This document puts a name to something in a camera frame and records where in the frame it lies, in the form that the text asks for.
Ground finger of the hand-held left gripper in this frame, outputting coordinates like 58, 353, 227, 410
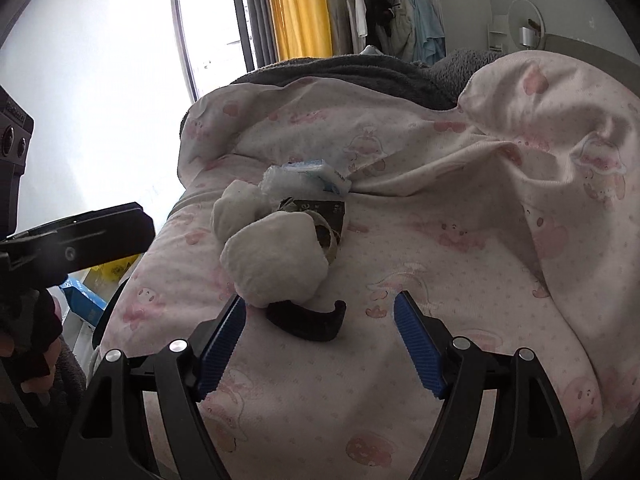
0, 202, 157, 288

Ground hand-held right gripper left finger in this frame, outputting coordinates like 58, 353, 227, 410
60, 294, 248, 480

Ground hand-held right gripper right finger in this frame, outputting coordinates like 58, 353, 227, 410
393, 290, 583, 480

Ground black curved strap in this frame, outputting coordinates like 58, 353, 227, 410
265, 300, 348, 344

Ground large white tissue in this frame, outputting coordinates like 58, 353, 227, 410
221, 210, 329, 309

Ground black tissue packet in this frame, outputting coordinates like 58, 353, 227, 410
277, 198, 347, 241

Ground bubble wrap piece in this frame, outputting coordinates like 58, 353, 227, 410
257, 164, 326, 211

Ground blue and white tissue pack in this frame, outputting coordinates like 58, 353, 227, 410
280, 159, 352, 197

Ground person's left hand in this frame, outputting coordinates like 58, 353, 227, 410
0, 285, 65, 397

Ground yellow plastic bag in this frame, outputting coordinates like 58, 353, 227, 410
90, 255, 141, 281

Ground blue cardboard box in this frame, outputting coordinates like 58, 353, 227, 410
59, 275, 108, 323

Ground pink printed duvet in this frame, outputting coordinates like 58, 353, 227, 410
92, 50, 640, 480

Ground brown tape roll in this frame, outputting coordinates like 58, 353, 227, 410
309, 210, 345, 264

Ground grey fleece blanket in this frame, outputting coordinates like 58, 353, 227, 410
230, 49, 506, 111

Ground grey curtain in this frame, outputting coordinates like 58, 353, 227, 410
242, 0, 280, 68

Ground yellow curtain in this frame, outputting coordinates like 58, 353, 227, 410
262, 0, 333, 61

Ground white hanging jacket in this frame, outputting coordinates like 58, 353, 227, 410
372, 0, 417, 61

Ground black hanging garment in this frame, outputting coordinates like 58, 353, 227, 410
364, 0, 401, 53

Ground round white mirror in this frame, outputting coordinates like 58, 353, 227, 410
507, 0, 547, 51

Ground white wall shelf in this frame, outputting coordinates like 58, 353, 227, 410
486, 14, 512, 54

